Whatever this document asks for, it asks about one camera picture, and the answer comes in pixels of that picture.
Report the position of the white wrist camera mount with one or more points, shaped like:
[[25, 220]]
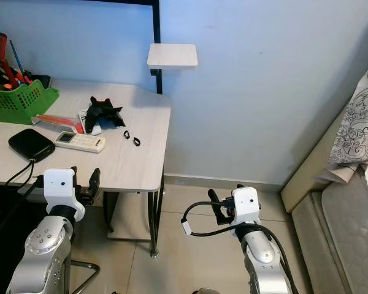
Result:
[[246, 202], [59, 182]]

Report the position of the white quilted mattress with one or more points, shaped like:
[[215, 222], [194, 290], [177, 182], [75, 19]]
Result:
[[343, 245]]

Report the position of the white remote control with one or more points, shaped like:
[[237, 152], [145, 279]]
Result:
[[83, 142]]

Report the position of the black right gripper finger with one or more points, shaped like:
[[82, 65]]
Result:
[[240, 187], [213, 198]]

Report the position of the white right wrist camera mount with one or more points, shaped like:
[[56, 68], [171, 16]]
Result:
[[246, 202]]

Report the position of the white red printed card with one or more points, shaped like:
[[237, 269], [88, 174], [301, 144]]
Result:
[[81, 116]]

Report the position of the grey metal tube frame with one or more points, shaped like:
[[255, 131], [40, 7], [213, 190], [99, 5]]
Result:
[[89, 264]]

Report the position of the small black box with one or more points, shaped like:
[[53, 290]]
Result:
[[42, 80]]

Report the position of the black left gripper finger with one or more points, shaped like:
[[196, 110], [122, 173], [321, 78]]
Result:
[[95, 177]]

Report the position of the red flat packet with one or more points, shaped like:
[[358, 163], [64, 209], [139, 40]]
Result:
[[58, 119]]

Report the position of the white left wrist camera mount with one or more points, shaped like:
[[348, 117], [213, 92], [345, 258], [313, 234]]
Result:
[[59, 182]]

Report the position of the green plastic basket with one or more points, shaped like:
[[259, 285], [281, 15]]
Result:
[[21, 105]]

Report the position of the small white shelf board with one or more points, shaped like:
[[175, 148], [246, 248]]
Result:
[[172, 55]]

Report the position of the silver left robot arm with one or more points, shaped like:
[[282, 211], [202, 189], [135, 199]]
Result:
[[46, 245]]

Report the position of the light wood desk black frame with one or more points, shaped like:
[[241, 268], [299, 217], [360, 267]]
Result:
[[135, 165]]

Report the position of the blue pen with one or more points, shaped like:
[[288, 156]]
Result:
[[16, 56]]

